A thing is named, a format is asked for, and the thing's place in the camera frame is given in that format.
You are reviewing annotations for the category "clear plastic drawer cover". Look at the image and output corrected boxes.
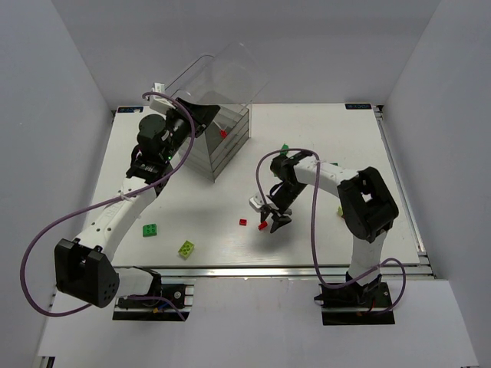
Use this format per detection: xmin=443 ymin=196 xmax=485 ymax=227
xmin=165 ymin=41 xmax=269 ymax=113

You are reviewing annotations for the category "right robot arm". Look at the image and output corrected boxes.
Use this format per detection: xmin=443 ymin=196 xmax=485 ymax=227
xmin=249 ymin=148 xmax=399 ymax=291

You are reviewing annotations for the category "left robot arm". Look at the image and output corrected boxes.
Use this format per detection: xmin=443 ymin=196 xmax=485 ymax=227
xmin=54 ymin=98 xmax=220 ymax=307

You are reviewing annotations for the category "left blue table label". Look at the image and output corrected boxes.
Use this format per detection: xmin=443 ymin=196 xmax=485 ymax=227
xmin=117 ymin=106 xmax=143 ymax=113

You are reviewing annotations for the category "blue table label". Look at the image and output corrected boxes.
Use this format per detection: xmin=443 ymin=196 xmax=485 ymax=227
xmin=344 ymin=103 xmax=372 ymax=110
xmin=117 ymin=106 xmax=143 ymax=113

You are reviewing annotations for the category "lime long brick front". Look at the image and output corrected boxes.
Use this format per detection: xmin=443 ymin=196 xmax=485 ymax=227
xmin=178 ymin=241 xmax=195 ymax=259

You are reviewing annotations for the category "green square brick left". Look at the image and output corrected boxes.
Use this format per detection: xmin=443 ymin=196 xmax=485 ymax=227
xmin=142 ymin=223 xmax=158 ymax=238

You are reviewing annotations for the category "right blue table label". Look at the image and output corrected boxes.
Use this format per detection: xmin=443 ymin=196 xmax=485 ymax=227
xmin=344 ymin=103 xmax=372 ymax=110

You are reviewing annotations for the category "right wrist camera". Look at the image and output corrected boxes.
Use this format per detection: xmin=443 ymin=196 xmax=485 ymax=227
xmin=249 ymin=193 xmax=268 ymax=213

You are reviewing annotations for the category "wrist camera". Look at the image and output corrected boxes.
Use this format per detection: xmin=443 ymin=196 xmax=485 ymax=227
xmin=149 ymin=82 xmax=176 ymax=115
xmin=249 ymin=193 xmax=268 ymax=213

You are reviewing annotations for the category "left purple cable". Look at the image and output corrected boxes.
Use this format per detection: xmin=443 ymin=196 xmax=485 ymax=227
xmin=19 ymin=91 xmax=196 ymax=321

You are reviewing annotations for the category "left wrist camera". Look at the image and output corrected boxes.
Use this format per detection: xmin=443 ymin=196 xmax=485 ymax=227
xmin=149 ymin=82 xmax=176 ymax=115

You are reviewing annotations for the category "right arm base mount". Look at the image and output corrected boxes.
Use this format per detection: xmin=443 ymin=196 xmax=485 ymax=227
xmin=314 ymin=282 xmax=395 ymax=326

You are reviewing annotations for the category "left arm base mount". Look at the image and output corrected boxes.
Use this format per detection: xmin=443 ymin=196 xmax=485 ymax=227
xmin=112 ymin=280 xmax=194 ymax=322

